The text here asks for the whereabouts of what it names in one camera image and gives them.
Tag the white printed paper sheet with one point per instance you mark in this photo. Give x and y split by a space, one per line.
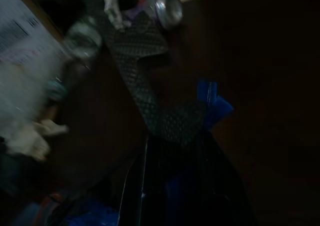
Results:
22 41

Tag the white crumpled tissue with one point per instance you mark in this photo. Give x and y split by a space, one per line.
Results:
32 139

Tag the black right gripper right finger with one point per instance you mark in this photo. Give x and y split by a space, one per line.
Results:
182 121

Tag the black bin bag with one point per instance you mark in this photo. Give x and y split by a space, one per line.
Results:
190 166

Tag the silver purple drink can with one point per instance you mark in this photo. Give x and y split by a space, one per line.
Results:
170 9

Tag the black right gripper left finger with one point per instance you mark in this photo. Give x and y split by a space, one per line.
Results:
130 61

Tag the blue plastic rubbish bin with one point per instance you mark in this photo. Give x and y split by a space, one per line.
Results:
220 106

